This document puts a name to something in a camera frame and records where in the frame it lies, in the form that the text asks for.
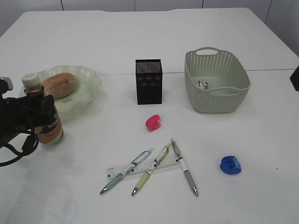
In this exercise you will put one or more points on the green plastic woven basket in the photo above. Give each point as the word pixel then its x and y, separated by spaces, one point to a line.
pixel 228 82

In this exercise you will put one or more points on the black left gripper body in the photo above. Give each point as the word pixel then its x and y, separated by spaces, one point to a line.
pixel 14 120

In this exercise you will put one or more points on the blue patterned pen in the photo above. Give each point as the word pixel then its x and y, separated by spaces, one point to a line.
pixel 139 159

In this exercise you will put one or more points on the pink pencil sharpener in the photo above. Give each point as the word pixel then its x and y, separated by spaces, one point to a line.
pixel 153 123

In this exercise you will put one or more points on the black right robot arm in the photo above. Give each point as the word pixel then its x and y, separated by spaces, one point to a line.
pixel 294 78

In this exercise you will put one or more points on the yellow grip pen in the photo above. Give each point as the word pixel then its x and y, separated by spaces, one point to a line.
pixel 161 156

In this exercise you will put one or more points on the clear plastic ruler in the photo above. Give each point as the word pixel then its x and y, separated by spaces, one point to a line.
pixel 169 161

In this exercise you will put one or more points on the golden bread roll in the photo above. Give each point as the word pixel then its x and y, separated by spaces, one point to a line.
pixel 60 85

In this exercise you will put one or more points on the large paper ball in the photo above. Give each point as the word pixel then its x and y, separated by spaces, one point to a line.
pixel 202 84

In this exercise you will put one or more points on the white grey pen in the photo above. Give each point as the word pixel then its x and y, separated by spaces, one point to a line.
pixel 185 169

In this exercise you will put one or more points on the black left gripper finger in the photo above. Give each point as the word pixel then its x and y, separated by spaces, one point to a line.
pixel 41 111

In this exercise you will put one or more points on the black mesh pen holder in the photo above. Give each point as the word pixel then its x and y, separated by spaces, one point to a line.
pixel 149 81

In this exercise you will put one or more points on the brown Nescafe coffee bottle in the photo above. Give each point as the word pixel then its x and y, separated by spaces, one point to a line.
pixel 34 89

